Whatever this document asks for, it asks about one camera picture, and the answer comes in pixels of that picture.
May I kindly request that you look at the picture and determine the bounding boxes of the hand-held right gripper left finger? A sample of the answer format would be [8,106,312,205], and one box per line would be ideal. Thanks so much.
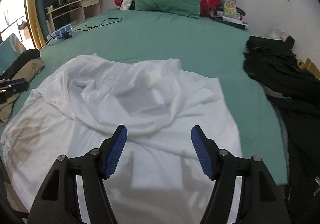
[26,125,128,224]

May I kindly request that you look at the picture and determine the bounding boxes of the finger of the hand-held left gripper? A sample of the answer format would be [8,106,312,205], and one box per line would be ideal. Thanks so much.
[0,78,27,88]
[0,84,29,94]

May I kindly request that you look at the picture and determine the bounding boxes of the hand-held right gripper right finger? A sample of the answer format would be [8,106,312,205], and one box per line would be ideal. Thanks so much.
[191,125,292,224]

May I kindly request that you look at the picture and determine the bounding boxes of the white hooded jacket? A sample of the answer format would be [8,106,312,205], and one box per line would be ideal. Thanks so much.
[0,54,243,224]

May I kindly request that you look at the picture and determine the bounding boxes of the folded tan and black clothes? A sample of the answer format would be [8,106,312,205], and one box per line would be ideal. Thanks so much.
[0,59,46,124]

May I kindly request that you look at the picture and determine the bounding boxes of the black garment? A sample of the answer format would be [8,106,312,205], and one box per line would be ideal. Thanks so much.
[0,49,41,77]

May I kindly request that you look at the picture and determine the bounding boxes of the teal cloth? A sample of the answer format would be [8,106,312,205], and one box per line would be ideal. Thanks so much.
[0,32,25,64]

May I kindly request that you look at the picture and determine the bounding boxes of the white power strip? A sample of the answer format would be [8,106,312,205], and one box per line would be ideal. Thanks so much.
[47,25,73,45]

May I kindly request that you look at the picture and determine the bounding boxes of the yellow curtain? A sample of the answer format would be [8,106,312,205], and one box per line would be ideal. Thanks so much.
[24,0,44,49]

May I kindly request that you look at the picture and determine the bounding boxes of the wooden desk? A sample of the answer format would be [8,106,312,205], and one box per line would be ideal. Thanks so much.
[44,0,103,37]

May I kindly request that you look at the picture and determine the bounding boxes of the black jacket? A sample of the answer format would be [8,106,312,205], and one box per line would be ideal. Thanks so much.
[250,64,320,224]

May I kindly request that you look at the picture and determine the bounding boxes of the cardboard box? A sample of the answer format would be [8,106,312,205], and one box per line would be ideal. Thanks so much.
[300,57,320,79]

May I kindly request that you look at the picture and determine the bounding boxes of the white box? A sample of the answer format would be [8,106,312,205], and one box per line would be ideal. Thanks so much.
[270,27,288,40]

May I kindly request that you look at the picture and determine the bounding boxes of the black charger with cable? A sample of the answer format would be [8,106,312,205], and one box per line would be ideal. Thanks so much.
[62,17,122,39]

